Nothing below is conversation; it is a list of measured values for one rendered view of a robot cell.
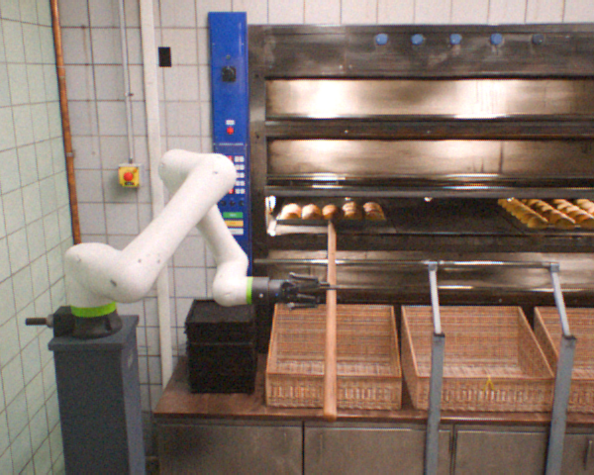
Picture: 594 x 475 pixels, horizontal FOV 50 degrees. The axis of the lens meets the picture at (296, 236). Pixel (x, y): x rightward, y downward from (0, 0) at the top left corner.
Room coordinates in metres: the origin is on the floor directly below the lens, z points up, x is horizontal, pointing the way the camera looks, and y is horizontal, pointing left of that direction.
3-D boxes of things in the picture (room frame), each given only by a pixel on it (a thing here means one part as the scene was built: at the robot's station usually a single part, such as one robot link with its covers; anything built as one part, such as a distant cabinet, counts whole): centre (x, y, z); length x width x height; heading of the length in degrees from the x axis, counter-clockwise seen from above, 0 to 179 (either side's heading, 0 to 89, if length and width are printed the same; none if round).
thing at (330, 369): (2.06, -0.12, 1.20); 1.71 x 0.03 x 0.03; 177
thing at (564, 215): (3.21, -1.36, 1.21); 0.61 x 0.48 x 0.06; 178
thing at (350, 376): (2.55, -0.16, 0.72); 0.56 x 0.49 x 0.28; 87
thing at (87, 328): (1.68, 0.63, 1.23); 0.26 x 0.15 x 0.06; 92
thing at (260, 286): (2.01, 0.12, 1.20); 0.12 x 0.06 x 0.09; 177
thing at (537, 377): (2.53, -0.76, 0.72); 0.56 x 0.49 x 0.28; 89
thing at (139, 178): (2.81, 0.74, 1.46); 0.10 x 0.07 x 0.10; 88
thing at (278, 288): (2.01, 0.04, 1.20); 0.09 x 0.07 x 0.08; 87
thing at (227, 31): (3.76, 0.25, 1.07); 1.93 x 0.16 x 2.15; 178
